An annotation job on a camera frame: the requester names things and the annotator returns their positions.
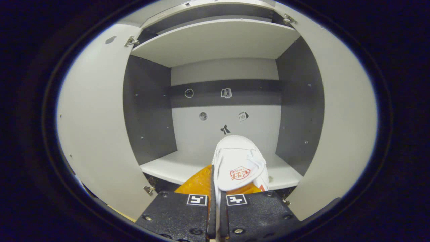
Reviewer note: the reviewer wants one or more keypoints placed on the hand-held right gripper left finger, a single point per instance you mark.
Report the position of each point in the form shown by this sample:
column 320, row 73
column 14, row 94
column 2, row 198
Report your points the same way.
column 174, row 215

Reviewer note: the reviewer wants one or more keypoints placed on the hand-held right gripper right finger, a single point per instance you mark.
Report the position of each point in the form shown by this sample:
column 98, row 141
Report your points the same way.
column 255, row 215

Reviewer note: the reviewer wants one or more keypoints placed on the white shoe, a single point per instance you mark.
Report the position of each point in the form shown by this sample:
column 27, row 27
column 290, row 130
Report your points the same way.
column 235, row 158

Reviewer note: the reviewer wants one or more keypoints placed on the grey shoe cabinet door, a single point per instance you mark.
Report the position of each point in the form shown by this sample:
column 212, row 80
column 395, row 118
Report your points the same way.
column 97, row 117
column 346, row 117

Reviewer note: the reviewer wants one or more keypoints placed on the grey shoe cabinet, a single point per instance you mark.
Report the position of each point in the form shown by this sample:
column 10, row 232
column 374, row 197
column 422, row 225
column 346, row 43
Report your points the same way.
column 218, row 43

